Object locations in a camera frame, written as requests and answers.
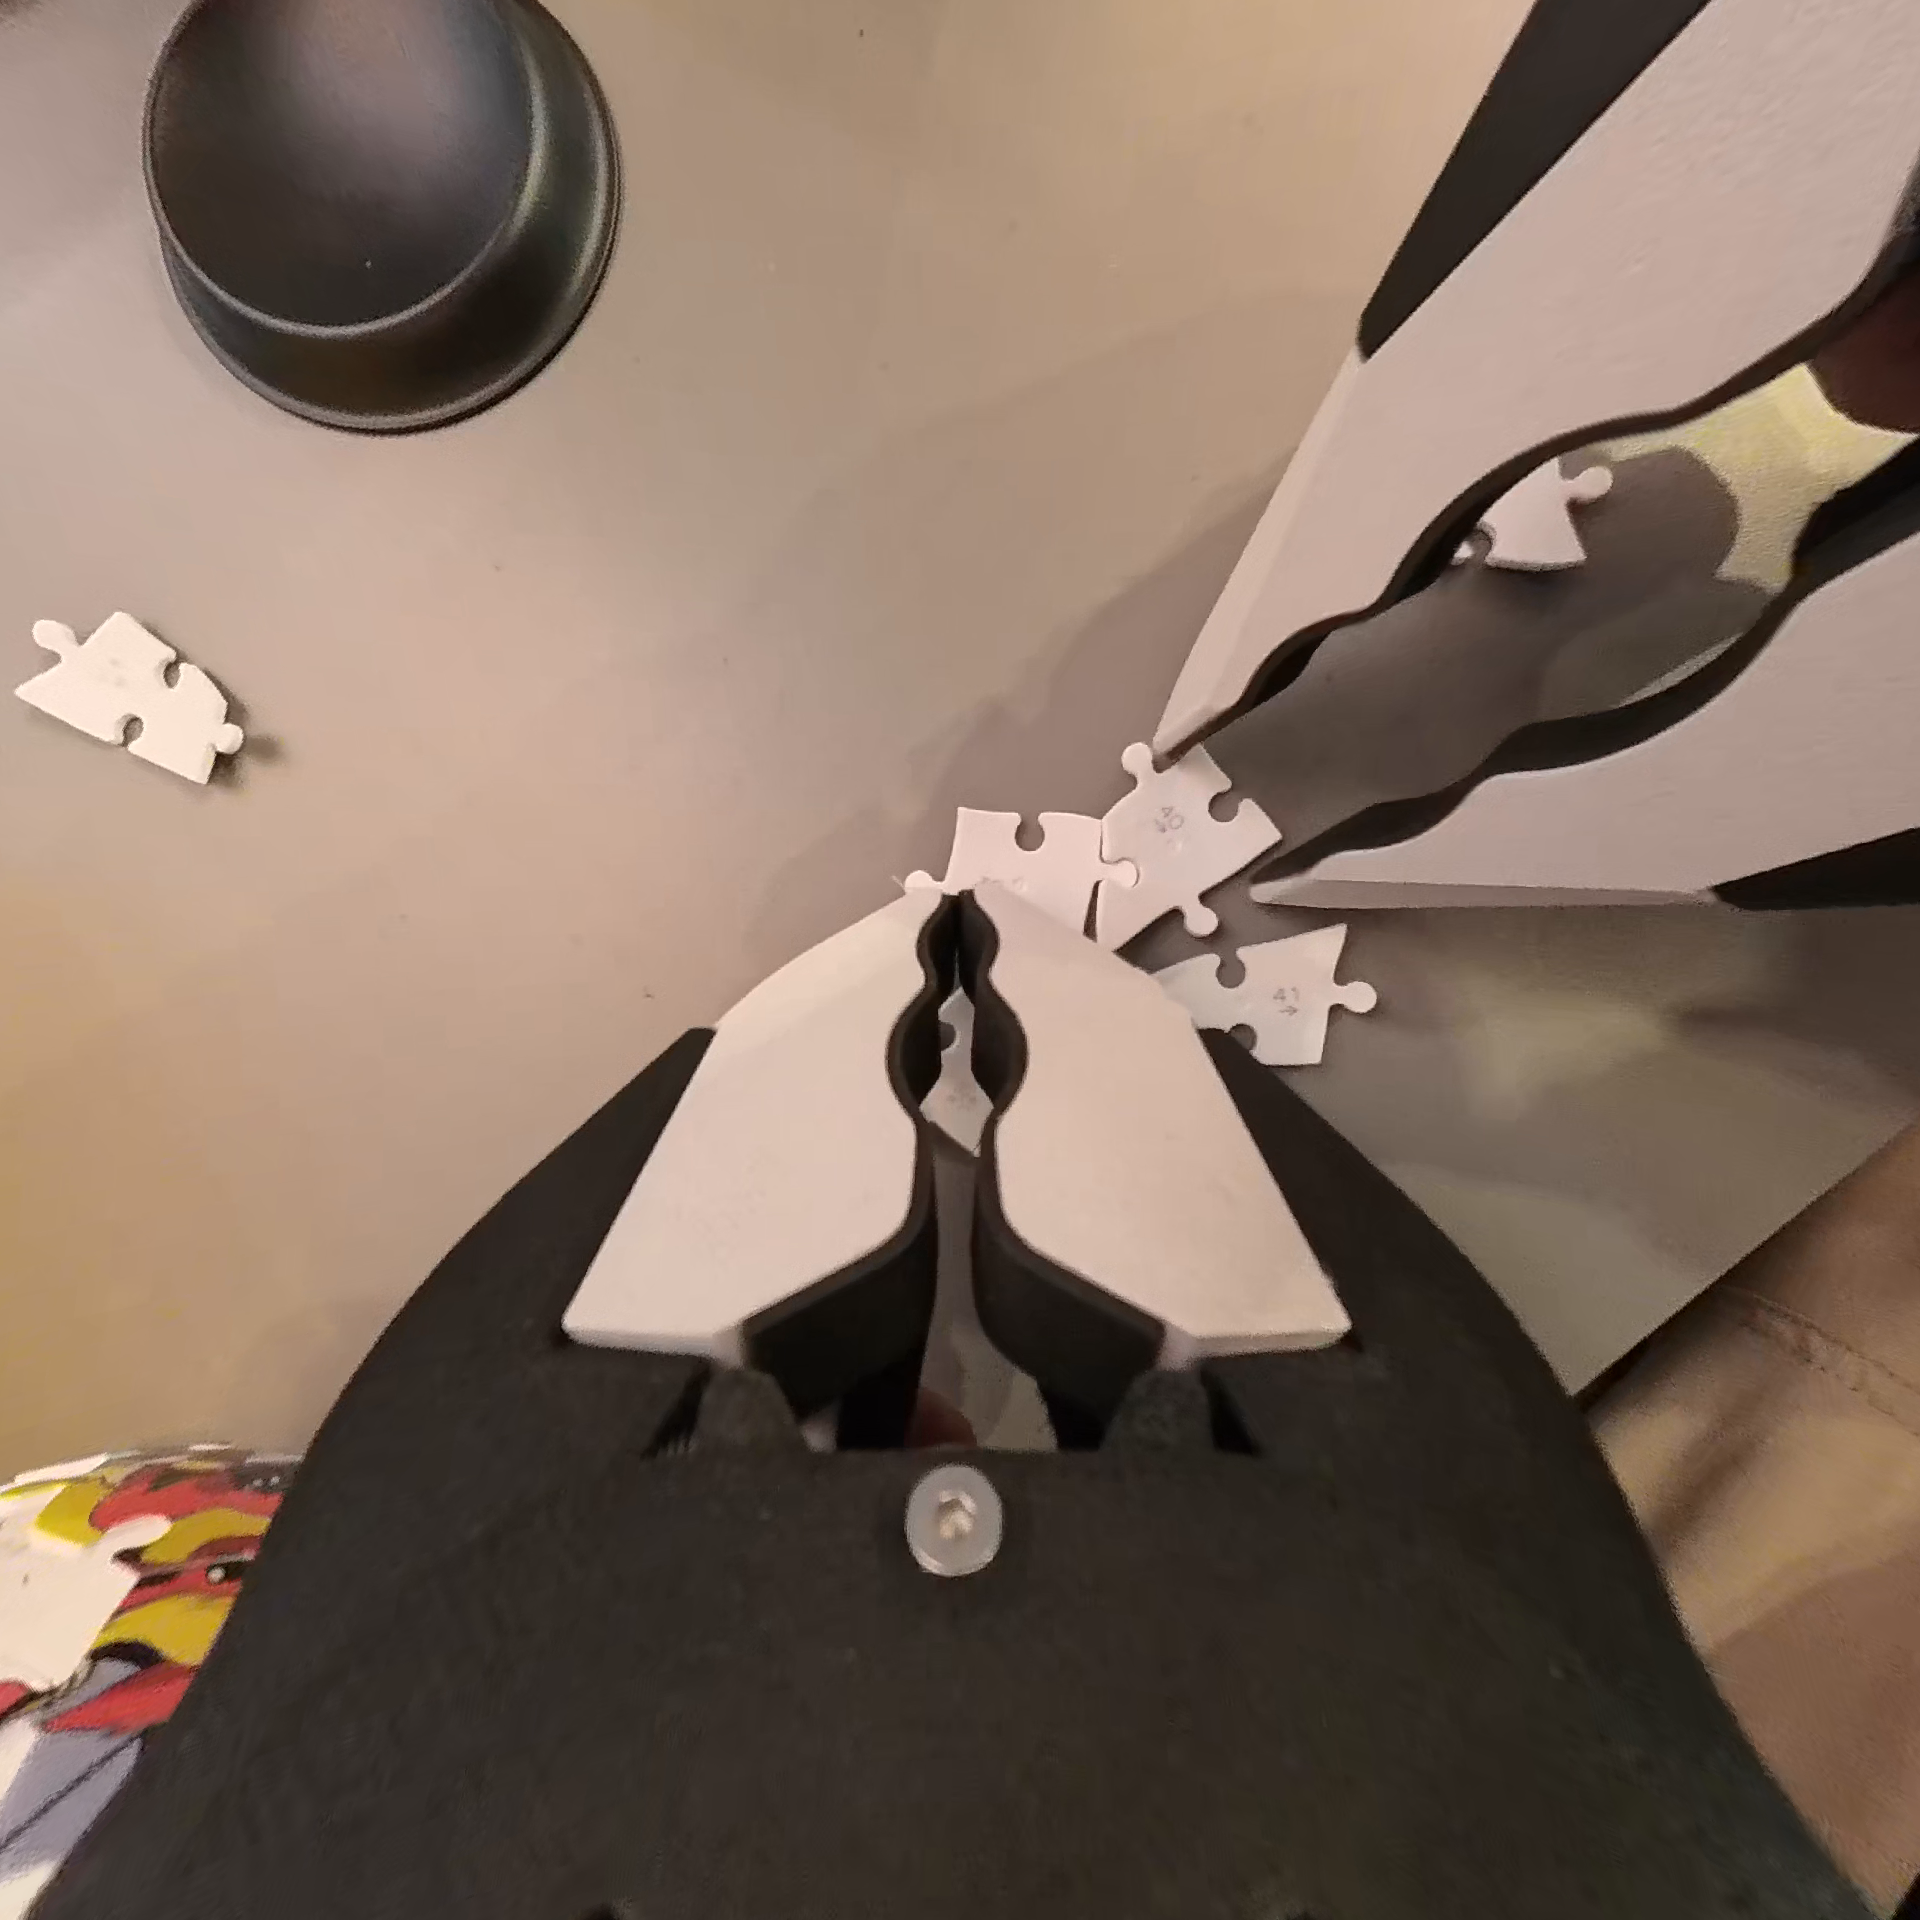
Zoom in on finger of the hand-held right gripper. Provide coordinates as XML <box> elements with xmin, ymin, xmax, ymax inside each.
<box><xmin>1248</xmin><ymin>442</ymin><xmax>1920</xmax><ymax>912</ymax></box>
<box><xmin>1152</xmin><ymin>0</ymin><xmax>1920</xmax><ymax>761</ymax></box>

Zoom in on colourful puzzle ball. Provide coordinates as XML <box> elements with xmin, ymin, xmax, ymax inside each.
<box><xmin>0</xmin><ymin>1445</ymin><xmax>302</xmax><ymax>1920</ymax></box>

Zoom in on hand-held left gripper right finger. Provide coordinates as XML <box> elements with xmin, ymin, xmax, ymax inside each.
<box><xmin>955</xmin><ymin>888</ymin><xmax>1356</xmax><ymax>1451</ymax></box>

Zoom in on white-backed puzzle piece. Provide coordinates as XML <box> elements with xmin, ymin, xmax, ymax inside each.
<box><xmin>13</xmin><ymin>610</ymin><xmax>250</xmax><ymax>786</ymax></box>
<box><xmin>917</xmin><ymin>1003</ymin><xmax>995</xmax><ymax>1161</ymax></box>
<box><xmin>1451</xmin><ymin>455</ymin><xmax>1617</xmax><ymax>576</ymax></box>
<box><xmin>941</xmin><ymin>804</ymin><xmax>1115</xmax><ymax>937</ymax></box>
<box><xmin>1098</xmin><ymin>742</ymin><xmax>1286</xmax><ymax>950</ymax></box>
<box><xmin>1152</xmin><ymin>921</ymin><xmax>1380</xmax><ymax>1071</ymax></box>

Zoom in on black round stand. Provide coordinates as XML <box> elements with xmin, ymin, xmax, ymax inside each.
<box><xmin>142</xmin><ymin>0</ymin><xmax>620</xmax><ymax>438</ymax></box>

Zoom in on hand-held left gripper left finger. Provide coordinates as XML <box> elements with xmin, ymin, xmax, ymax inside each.
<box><xmin>562</xmin><ymin>894</ymin><xmax>966</xmax><ymax>1429</ymax></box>

